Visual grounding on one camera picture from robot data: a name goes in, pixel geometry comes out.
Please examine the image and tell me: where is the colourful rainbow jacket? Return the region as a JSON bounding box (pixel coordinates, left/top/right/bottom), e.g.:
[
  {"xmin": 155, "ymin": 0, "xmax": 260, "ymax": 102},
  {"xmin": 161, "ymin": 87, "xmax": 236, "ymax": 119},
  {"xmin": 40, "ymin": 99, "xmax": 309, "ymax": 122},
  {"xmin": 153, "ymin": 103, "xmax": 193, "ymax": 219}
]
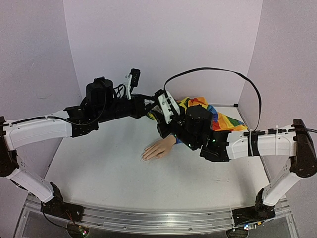
[{"xmin": 148, "ymin": 96, "xmax": 248, "ymax": 144}]

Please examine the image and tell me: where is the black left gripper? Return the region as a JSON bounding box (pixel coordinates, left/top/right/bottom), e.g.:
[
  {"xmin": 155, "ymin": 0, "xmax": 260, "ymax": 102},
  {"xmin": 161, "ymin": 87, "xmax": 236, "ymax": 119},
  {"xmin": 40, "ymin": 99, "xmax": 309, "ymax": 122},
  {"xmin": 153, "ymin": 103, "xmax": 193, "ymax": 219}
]
[{"xmin": 97, "ymin": 94, "xmax": 161, "ymax": 124}]

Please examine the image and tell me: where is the clear nail polish bottle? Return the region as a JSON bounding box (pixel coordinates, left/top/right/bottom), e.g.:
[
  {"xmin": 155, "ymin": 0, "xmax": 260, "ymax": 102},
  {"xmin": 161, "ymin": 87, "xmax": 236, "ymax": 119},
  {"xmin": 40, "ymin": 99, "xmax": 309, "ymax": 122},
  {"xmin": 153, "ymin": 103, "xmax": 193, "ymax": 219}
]
[{"xmin": 145, "ymin": 99, "xmax": 162, "ymax": 113}]

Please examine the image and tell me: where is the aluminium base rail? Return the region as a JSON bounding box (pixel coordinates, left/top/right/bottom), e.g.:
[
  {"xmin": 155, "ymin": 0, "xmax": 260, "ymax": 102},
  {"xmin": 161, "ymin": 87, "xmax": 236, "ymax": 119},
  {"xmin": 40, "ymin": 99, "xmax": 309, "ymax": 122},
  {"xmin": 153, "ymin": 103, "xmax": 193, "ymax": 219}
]
[{"xmin": 14, "ymin": 195, "xmax": 298, "ymax": 238}]

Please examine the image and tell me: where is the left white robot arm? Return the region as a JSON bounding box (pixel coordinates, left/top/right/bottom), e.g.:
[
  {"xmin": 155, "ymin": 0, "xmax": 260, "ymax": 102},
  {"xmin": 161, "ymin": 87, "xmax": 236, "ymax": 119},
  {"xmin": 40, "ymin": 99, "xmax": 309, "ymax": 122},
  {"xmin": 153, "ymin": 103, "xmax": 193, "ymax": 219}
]
[{"xmin": 0, "ymin": 75, "xmax": 158, "ymax": 222}]

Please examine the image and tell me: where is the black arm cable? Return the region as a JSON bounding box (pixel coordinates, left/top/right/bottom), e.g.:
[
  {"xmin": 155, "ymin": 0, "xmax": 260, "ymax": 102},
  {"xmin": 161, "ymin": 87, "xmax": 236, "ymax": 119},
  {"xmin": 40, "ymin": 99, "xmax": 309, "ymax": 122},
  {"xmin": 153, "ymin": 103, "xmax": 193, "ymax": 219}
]
[
  {"xmin": 39, "ymin": 200, "xmax": 72, "ymax": 230},
  {"xmin": 163, "ymin": 67, "xmax": 263, "ymax": 131}
]

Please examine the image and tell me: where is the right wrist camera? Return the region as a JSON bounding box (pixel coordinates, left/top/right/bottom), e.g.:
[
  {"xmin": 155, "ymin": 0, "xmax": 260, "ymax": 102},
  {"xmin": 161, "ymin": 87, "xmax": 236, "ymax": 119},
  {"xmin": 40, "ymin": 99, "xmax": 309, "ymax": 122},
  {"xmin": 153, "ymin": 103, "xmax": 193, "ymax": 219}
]
[{"xmin": 154, "ymin": 89, "xmax": 181, "ymax": 124}]

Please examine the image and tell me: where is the mannequin hand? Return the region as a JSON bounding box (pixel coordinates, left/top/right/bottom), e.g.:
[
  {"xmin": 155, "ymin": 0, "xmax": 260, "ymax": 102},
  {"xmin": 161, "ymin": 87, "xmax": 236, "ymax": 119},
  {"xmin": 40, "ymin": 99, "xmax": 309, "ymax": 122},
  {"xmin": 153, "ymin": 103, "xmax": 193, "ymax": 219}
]
[{"xmin": 141, "ymin": 135, "xmax": 176, "ymax": 161}]

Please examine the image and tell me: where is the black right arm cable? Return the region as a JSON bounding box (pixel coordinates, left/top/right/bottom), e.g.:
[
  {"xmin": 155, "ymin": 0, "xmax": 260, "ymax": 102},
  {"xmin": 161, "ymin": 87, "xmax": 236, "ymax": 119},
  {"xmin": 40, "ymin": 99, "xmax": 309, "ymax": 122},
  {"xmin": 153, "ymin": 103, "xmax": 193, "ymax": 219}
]
[{"xmin": 163, "ymin": 67, "xmax": 263, "ymax": 131}]

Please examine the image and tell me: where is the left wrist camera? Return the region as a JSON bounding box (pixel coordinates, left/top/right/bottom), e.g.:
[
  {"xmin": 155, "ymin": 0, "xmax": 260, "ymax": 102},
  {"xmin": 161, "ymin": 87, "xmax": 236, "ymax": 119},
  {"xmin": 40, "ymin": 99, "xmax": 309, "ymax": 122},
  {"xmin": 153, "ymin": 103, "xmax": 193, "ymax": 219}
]
[{"xmin": 123, "ymin": 68, "xmax": 141, "ymax": 100}]

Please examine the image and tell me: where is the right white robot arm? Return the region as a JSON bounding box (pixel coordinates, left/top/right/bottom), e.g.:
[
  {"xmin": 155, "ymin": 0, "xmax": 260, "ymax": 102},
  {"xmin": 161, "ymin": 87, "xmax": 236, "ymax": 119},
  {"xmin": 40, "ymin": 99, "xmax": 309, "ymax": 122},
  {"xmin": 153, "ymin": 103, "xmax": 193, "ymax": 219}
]
[{"xmin": 153, "ymin": 105, "xmax": 317, "ymax": 229}]

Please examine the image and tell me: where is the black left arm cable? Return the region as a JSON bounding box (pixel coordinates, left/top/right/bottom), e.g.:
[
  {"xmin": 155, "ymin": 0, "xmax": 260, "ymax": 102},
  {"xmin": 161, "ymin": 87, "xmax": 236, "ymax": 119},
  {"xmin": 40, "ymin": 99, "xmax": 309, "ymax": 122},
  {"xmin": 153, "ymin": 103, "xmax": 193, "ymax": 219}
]
[{"xmin": 39, "ymin": 200, "xmax": 72, "ymax": 230}]

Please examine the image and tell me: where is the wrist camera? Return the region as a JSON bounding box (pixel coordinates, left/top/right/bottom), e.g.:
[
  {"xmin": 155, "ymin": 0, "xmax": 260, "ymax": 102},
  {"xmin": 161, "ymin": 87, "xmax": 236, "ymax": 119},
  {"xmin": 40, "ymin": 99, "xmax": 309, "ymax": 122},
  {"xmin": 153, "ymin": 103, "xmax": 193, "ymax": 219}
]
[
  {"xmin": 123, "ymin": 68, "xmax": 141, "ymax": 100},
  {"xmin": 154, "ymin": 89, "xmax": 181, "ymax": 124}
]

